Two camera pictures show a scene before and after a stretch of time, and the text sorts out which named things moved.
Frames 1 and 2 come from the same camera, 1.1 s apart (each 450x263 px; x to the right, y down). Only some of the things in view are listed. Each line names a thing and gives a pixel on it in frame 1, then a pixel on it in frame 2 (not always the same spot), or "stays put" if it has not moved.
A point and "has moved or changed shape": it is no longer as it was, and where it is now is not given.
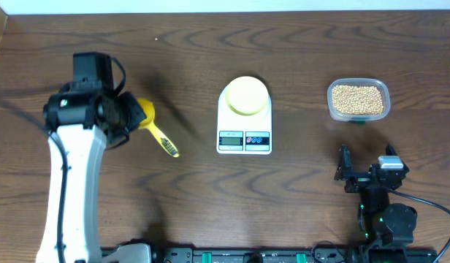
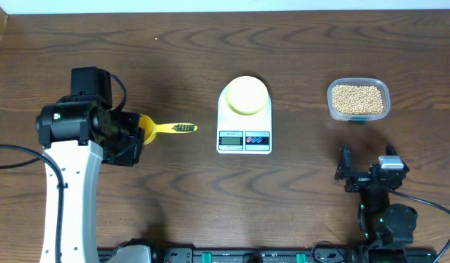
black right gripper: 345,169 stays put
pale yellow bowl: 247,95 stays put
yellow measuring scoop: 148,123 has moved or changed shape
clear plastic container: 351,99 stays put
